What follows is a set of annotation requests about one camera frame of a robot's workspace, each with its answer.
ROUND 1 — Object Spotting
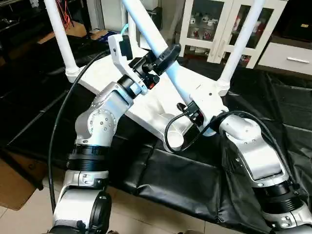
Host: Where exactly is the white plastic table leg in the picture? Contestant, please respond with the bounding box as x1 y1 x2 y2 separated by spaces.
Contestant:
121 0 217 137
216 0 266 97
43 0 82 83
128 19 142 49

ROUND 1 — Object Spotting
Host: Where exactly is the white plastic table top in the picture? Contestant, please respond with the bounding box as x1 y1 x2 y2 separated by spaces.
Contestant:
77 46 231 153

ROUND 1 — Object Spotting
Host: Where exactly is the white glass door cabinet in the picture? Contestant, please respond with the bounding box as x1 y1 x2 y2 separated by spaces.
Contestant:
179 0 288 69

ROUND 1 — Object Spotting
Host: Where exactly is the brown cardboard box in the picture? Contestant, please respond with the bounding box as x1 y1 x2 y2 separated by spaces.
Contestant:
90 29 116 42

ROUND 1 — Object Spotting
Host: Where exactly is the black work mat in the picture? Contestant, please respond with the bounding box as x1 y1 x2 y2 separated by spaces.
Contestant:
0 34 312 232

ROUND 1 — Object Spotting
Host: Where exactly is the white drawer unit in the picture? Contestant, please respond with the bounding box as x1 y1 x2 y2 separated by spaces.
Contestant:
257 41 312 76

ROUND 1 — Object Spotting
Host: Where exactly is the black tv cabinet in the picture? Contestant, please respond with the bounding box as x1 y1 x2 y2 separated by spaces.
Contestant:
280 0 312 47

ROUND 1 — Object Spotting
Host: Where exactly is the brown flat cardboard sheet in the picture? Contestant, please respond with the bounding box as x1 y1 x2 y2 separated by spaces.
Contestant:
0 156 37 211

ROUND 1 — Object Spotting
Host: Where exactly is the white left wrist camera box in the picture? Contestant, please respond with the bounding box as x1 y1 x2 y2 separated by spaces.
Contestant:
107 33 148 96

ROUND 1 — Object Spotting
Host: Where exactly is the red cable bundle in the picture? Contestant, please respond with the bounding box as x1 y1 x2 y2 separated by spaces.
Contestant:
55 0 74 27

